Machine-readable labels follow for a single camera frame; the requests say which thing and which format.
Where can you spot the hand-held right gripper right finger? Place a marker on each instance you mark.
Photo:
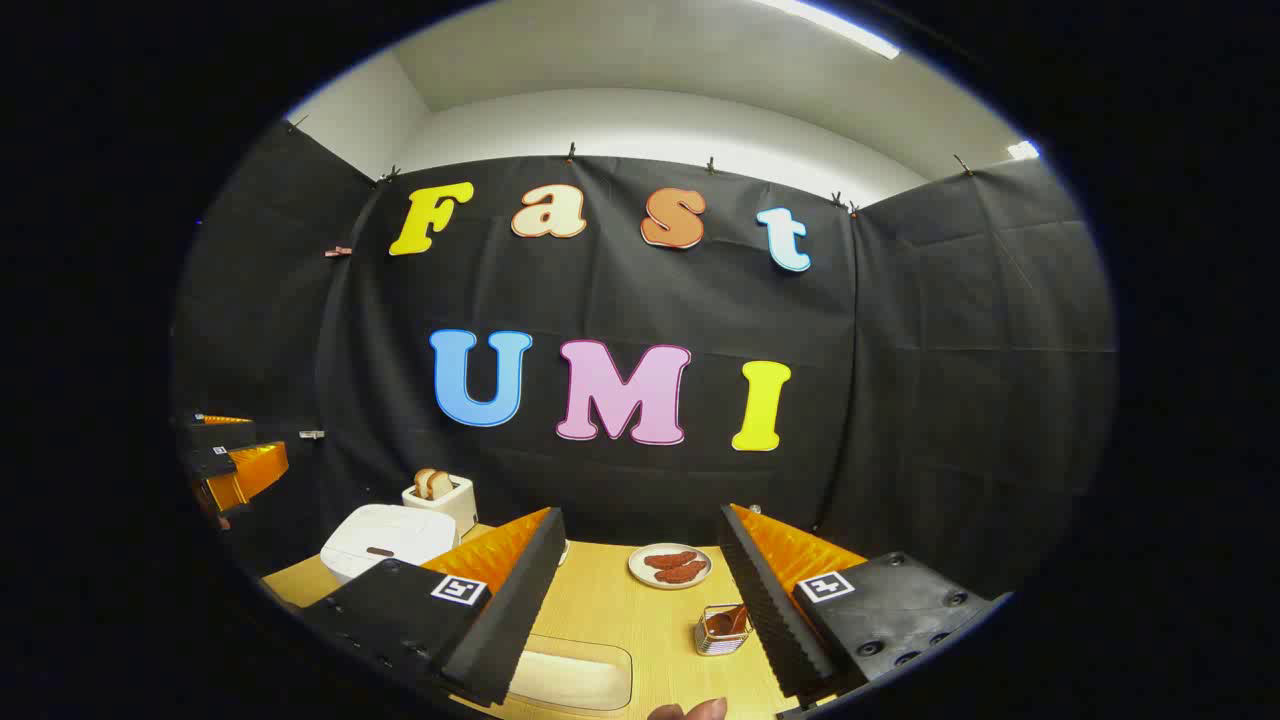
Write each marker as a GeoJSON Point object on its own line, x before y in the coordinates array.
{"type": "Point", "coordinates": [765, 610]}

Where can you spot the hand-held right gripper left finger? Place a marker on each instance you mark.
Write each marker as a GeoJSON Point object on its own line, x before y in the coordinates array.
{"type": "Point", "coordinates": [520, 600]}

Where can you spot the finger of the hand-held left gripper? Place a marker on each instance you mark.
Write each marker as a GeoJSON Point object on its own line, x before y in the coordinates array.
{"type": "Point", "coordinates": [220, 435]}
{"type": "Point", "coordinates": [255, 470]}

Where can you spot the clear tray of rice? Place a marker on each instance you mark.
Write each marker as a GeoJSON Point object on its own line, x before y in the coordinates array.
{"type": "Point", "coordinates": [575, 675]}

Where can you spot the white rice cooker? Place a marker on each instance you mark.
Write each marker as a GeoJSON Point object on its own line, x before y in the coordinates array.
{"type": "Point", "coordinates": [385, 530]}

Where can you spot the red sausage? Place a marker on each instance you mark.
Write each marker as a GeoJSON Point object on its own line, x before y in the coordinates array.
{"type": "Point", "coordinates": [682, 573]}
{"type": "Point", "coordinates": [670, 560]}

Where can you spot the white toaster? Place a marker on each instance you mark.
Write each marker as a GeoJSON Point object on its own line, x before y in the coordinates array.
{"type": "Point", "coordinates": [455, 505]}

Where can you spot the white round plate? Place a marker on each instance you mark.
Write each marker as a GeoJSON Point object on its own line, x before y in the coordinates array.
{"type": "Point", "coordinates": [640, 575]}

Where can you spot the toast bread slice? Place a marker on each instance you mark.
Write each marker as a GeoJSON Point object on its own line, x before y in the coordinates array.
{"type": "Point", "coordinates": [423, 483]}
{"type": "Point", "coordinates": [442, 486]}

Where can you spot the black backdrop cloth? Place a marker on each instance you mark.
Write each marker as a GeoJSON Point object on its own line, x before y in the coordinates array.
{"type": "Point", "coordinates": [600, 300]}

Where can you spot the small ceiling light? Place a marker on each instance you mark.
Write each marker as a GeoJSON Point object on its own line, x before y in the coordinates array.
{"type": "Point", "coordinates": [1023, 150]}

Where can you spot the long ceiling light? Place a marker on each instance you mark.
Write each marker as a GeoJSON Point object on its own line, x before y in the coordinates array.
{"type": "Point", "coordinates": [840, 28]}

